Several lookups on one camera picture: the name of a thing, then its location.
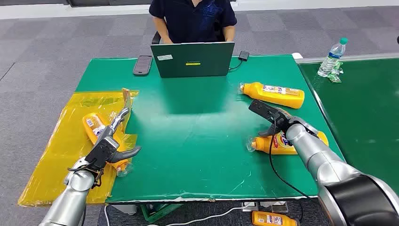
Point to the green plastic crate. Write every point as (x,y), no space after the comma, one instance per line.
(156,212)

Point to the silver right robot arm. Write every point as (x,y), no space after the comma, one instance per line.
(311,149)

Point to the dark green laptop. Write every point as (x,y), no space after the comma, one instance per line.
(193,59)

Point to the brown cardboard strip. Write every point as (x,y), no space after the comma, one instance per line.
(127,99)

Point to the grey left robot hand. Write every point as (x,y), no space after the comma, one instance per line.
(101,153)

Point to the orange detergent bottle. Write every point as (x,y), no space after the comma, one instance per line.
(271,219)
(280,145)
(274,96)
(92,124)

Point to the white power strip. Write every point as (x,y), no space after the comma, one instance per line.
(277,207)

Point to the clear water bottle green cap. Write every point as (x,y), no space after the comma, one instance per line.
(332,57)

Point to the yellow plastic sheet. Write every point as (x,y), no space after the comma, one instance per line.
(56,149)

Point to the white table corner block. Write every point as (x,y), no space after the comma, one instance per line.
(297,55)

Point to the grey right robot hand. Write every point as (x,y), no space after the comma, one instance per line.
(268,112)

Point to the black power adapter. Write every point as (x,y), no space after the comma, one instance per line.
(243,55)

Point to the black office chair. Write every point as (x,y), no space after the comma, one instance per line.
(155,38)

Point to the green crumpled wrapper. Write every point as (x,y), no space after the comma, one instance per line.
(336,75)

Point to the white table leg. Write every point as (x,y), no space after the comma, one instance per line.
(124,209)

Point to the person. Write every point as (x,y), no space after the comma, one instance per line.
(193,21)

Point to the grey smartphone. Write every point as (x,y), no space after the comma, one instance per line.
(142,65)

